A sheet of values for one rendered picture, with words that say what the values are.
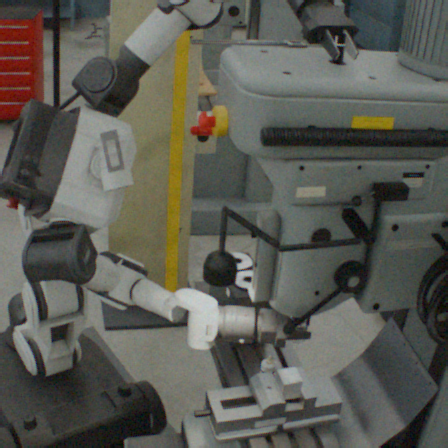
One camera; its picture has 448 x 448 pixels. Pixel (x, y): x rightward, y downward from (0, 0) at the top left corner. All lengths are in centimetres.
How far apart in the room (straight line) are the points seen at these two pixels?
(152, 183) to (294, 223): 197
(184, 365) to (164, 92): 132
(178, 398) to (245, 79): 218
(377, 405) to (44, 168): 110
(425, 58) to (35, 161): 85
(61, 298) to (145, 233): 146
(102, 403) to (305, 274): 110
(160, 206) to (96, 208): 185
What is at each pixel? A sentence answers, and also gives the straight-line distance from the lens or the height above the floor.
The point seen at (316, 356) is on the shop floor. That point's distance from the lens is 347.
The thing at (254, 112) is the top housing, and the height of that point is 182.
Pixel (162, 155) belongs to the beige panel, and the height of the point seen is 90.
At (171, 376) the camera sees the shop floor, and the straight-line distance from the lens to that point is 326.
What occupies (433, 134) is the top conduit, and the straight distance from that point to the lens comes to 129.
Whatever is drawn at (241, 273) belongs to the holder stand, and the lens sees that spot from 197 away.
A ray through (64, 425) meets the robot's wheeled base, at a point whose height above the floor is 59.
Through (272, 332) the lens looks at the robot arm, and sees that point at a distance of 157.
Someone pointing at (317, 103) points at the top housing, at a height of 185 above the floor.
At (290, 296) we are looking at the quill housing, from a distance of 144.
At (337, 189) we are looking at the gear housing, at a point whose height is 167.
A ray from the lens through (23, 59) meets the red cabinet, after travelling 586.
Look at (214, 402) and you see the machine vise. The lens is 173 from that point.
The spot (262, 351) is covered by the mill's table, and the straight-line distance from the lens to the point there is 200.
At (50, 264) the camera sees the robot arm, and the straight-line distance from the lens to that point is 148.
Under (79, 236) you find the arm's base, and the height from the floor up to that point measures 147.
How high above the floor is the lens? 223
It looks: 29 degrees down
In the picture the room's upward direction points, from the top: 5 degrees clockwise
